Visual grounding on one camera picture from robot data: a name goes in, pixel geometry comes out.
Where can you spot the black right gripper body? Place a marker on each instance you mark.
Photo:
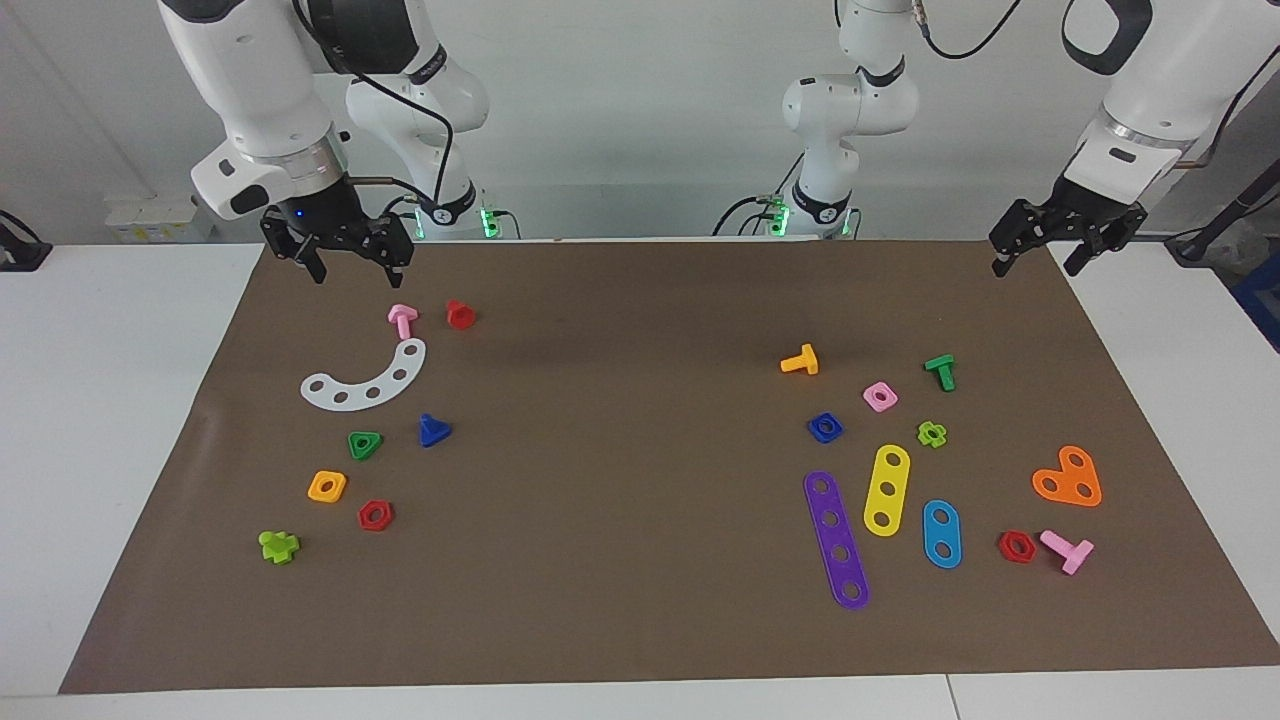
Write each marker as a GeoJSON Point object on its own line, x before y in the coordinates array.
{"type": "Point", "coordinates": [330, 225]}

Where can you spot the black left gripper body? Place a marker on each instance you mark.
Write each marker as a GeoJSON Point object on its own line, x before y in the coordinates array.
{"type": "Point", "coordinates": [1080, 218]}

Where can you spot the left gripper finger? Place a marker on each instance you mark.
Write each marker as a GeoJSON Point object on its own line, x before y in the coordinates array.
{"type": "Point", "coordinates": [1001, 264]}
{"type": "Point", "coordinates": [1076, 260]}

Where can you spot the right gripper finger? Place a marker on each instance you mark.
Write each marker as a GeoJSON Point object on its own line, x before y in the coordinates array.
{"type": "Point", "coordinates": [317, 268]}
{"type": "Point", "coordinates": [396, 276]}

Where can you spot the blue plastic screw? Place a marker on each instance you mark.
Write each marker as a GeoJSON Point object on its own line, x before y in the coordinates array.
{"type": "Point", "coordinates": [432, 432]}

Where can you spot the blue square nut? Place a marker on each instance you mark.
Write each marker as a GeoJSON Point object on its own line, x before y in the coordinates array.
{"type": "Point", "coordinates": [835, 436]}

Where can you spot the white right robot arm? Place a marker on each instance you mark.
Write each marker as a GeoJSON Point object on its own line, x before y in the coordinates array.
{"type": "Point", "coordinates": [260, 90]}

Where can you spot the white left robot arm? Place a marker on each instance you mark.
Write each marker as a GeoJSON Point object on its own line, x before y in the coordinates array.
{"type": "Point", "coordinates": [1150, 90]}

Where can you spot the small pink plastic screw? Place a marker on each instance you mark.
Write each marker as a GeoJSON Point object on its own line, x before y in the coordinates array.
{"type": "Point", "coordinates": [402, 320]}

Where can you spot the red plastic screw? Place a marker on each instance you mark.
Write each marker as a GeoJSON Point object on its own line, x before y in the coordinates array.
{"type": "Point", "coordinates": [459, 314]}

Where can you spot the dark green plastic screw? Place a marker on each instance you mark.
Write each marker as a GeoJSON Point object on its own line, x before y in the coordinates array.
{"type": "Point", "coordinates": [941, 370]}

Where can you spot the white curved five-hole plate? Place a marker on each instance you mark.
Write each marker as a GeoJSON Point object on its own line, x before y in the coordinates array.
{"type": "Point", "coordinates": [357, 398]}

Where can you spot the black stand leg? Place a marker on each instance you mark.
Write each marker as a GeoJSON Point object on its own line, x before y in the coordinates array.
{"type": "Point", "coordinates": [1225, 215]}

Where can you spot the green triangle nut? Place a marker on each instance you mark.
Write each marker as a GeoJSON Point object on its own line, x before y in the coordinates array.
{"type": "Point", "coordinates": [353, 438]}

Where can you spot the pink square nut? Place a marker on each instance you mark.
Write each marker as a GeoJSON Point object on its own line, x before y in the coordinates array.
{"type": "Point", "coordinates": [890, 405]}

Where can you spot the lime green cross nut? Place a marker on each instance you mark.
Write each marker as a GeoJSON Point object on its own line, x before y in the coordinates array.
{"type": "Point", "coordinates": [940, 440]}

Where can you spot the blue crate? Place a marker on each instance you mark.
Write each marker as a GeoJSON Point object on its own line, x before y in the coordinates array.
{"type": "Point", "coordinates": [1262, 300]}

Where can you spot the orange square nut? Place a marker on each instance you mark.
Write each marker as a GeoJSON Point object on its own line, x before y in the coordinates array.
{"type": "Point", "coordinates": [340, 480]}

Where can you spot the orange heart-shaped plate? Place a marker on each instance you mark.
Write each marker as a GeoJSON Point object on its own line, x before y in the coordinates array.
{"type": "Point", "coordinates": [1068, 480]}

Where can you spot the orange plastic screw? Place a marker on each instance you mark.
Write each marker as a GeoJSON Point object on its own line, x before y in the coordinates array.
{"type": "Point", "coordinates": [800, 362]}

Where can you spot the yellow three-hole plate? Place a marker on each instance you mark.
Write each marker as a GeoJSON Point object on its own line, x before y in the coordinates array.
{"type": "Point", "coordinates": [889, 474]}

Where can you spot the red hexagon nut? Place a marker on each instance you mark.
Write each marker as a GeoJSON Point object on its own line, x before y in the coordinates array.
{"type": "Point", "coordinates": [1028, 553]}
{"type": "Point", "coordinates": [364, 520]}

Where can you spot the blue two-hole plate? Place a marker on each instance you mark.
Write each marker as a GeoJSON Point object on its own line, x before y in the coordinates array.
{"type": "Point", "coordinates": [941, 534]}

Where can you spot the lime green cross screw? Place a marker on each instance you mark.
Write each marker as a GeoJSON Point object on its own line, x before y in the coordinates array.
{"type": "Point", "coordinates": [278, 546]}

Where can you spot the large pink plastic screw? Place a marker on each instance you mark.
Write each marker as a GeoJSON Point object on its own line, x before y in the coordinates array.
{"type": "Point", "coordinates": [1068, 550]}

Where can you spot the black clamp device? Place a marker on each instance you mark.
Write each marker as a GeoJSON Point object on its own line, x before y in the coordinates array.
{"type": "Point", "coordinates": [20, 255]}

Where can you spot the purple four-hole plate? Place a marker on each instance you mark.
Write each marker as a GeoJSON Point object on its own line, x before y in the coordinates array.
{"type": "Point", "coordinates": [836, 537]}

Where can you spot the brown table mat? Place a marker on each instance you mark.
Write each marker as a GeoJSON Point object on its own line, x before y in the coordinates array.
{"type": "Point", "coordinates": [640, 560]}

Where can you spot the white box at wall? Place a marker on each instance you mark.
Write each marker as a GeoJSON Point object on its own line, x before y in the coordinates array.
{"type": "Point", "coordinates": [150, 222]}

